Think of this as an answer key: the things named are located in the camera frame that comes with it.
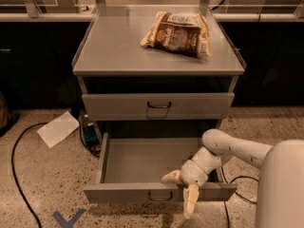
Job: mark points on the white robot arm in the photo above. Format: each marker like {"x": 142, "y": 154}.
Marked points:
{"x": 280, "y": 193}

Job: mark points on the grey drawer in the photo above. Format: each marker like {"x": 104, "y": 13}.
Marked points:
{"x": 157, "y": 106}
{"x": 130, "y": 169}

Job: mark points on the blue power box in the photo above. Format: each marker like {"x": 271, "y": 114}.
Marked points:
{"x": 90, "y": 136}

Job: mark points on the grey top drawer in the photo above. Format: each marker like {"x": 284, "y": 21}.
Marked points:
{"x": 157, "y": 106}

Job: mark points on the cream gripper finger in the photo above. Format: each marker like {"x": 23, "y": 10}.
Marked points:
{"x": 190, "y": 198}
{"x": 172, "y": 177}

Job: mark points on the brown bag at left edge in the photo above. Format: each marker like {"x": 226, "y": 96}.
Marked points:
{"x": 5, "y": 114}

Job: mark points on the brown and cream snack bag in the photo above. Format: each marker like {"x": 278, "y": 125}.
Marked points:
{"x": 182, "y": 33}

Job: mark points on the white paper sheet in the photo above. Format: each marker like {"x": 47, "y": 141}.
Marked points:
{"x": 58, "y": 129}

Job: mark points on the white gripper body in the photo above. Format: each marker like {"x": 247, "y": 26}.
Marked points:
{"x": 194, "y": 173}

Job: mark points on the grey metal drawer cabinet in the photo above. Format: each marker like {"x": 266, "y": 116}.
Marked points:
{"x": 111, "y": 60}

